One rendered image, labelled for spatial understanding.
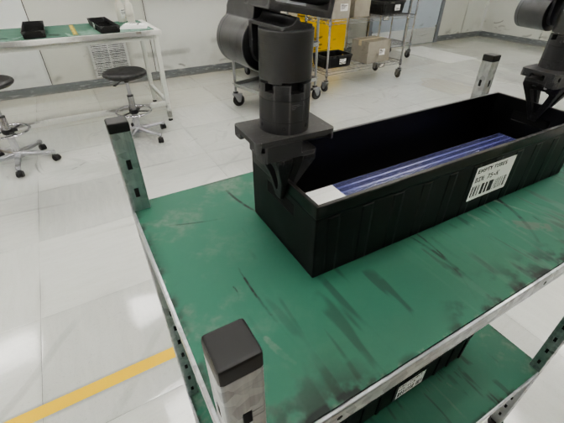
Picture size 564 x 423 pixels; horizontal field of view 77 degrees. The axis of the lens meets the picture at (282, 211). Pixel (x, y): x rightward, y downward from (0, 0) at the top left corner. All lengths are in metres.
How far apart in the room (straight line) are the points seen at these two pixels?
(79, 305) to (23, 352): 0.27
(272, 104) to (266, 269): 0.22
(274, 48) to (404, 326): 0.33
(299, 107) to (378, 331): 0.26
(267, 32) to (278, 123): 0.09
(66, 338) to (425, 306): 1.56
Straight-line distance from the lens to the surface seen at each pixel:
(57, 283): 2.07
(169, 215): 0.60
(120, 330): 1.73
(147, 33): 3.51
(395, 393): 1.02
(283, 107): 0.39
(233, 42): 0.43
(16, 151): 3.37
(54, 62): 5.08
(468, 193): 0.62
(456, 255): 0.56
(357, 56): 5.00
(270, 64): 0.38
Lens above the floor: 1.29
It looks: 36 degrees down
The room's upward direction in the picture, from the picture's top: straight up
